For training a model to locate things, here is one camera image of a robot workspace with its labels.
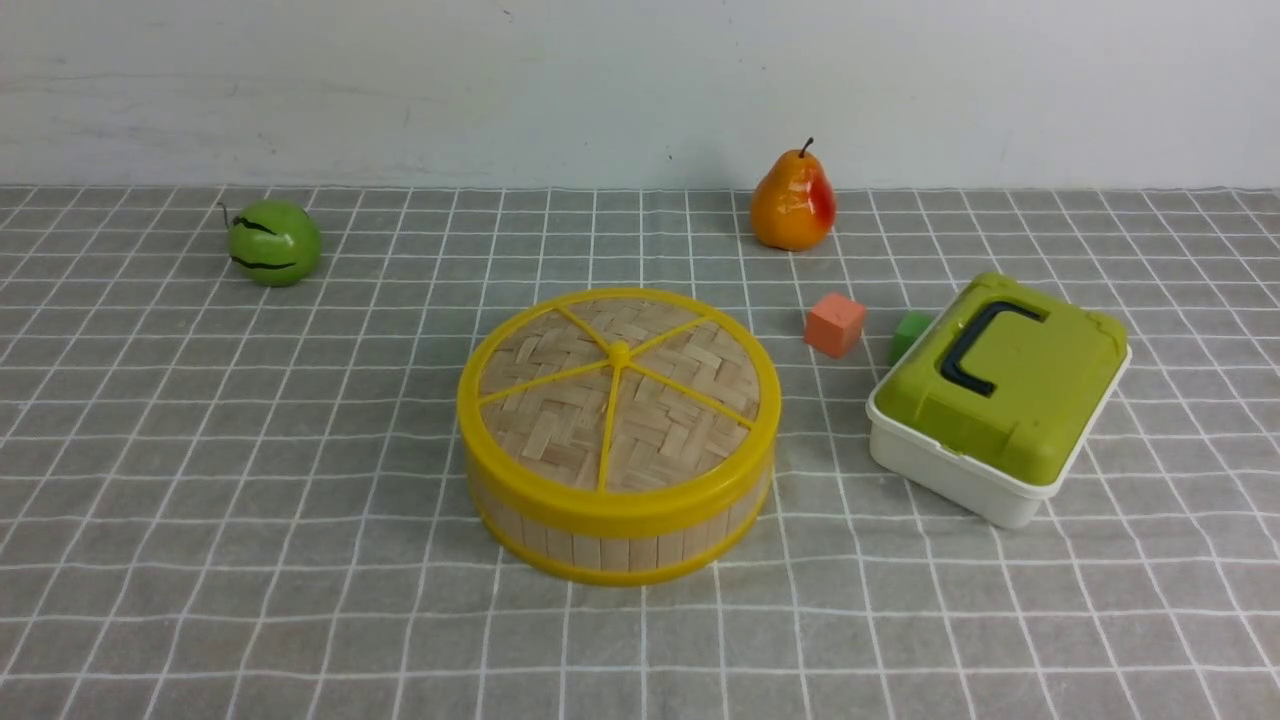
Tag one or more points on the yellow woven steamer lid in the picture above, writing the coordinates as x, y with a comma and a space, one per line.
620, 412

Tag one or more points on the yellow bamboo steamer basket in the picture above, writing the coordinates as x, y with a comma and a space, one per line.
633, 559

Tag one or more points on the orange foam cube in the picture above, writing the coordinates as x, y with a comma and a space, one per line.
834, 324

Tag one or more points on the orange toy pear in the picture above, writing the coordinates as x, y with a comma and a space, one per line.
794, 206

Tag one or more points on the green foam cube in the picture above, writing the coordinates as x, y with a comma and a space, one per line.
911, 327

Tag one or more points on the green white lidded box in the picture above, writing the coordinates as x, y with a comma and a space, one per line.
991, 406

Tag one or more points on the green toy apple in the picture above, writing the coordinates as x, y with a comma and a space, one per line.
273, 242

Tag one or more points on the grey checked tablecloth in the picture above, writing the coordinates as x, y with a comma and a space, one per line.
223, 500

